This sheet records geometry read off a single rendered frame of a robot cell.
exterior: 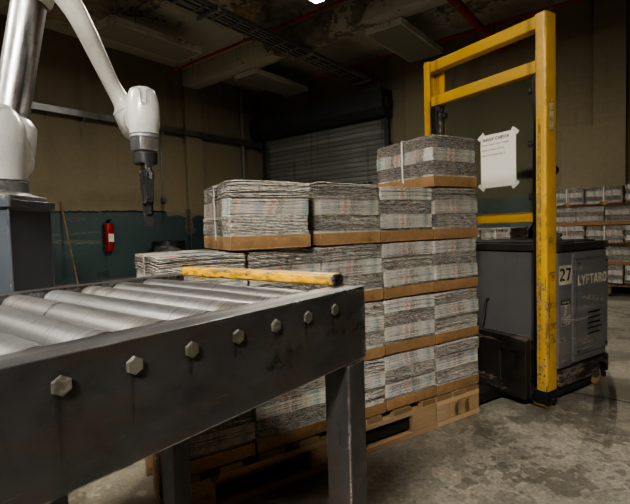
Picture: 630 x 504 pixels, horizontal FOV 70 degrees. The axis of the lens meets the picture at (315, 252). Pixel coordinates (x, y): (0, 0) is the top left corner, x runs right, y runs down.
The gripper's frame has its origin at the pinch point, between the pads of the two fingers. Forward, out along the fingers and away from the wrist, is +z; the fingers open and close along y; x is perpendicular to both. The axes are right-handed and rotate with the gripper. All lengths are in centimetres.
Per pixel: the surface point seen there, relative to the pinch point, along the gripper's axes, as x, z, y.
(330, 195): -61, -6, -18
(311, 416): -49, 74, -18
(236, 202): -23.4, -3.0, -19.1
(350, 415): -9, 36, -98
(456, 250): -129, 18, -18
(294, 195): -43.7, -5.3, -21.3
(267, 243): -33.2, 10.7, -20.4
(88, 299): 25, 16, -74
